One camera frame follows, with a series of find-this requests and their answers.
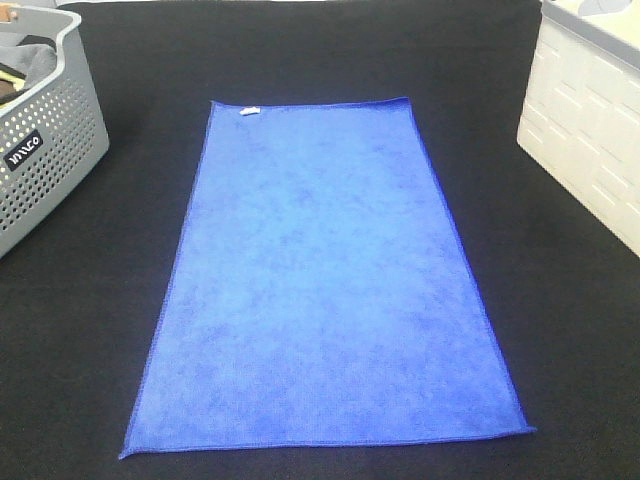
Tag yellow and brown cloth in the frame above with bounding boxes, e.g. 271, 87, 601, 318
0, 64, 26, 105

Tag grey perforated laundry basket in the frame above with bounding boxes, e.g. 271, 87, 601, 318
1, 4, 109, 253

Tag grey towel in basket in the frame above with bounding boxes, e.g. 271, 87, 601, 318
1, 44, 57, 84

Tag white plastic storage crate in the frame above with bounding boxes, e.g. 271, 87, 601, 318
517, 1, 639, 252

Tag blue microfiber towel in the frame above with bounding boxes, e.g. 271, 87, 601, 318
122, 98, 530, 456

